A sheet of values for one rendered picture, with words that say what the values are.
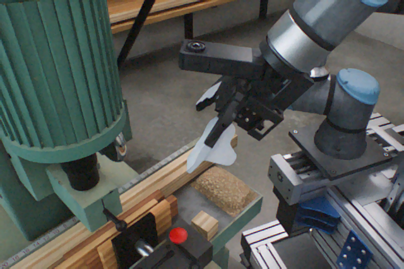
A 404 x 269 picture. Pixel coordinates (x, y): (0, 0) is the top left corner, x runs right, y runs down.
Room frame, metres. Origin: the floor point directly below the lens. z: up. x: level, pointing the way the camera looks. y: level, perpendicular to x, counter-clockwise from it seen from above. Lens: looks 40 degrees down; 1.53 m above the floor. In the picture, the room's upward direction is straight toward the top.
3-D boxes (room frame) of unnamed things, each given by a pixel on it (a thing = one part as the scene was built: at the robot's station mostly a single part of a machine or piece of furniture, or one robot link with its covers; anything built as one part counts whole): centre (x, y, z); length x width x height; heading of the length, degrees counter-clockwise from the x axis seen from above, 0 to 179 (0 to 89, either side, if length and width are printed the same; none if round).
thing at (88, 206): (0.44, 0.22, 1.03); 0.14 x 0.07 x 0.09; 45
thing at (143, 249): (0.37, 0.10, 0.95); 0.09 x 0.07 x 0.09; 135
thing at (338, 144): (0.82, -0.42, 0.87); 0.15 x 0.15 x 0.10
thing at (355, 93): (0.83, -0.42, 0.98); 0.13 x 0.12 x 0.14; 74
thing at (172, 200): (0.42, 0.13, 0.93); 0.22 x 0.02 x 0.05; 135
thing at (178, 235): (0.35, 0.04, 1.02); 0.03 x 0.03 x 0.01
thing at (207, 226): (0.45, -0.01, 0.92); 0.04 x 0.04 x 0.03; 50
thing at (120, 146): (0.61, 0.21, 1.02); 0.12 x 0.03 x 0.12; 45
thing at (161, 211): (0.41, 0.12, 0.94); 0.16 x 0.02 x 0.08; 135
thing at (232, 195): (0.56, -0.05, 0.92); 0.14 x 0.09 x 0.04; 45
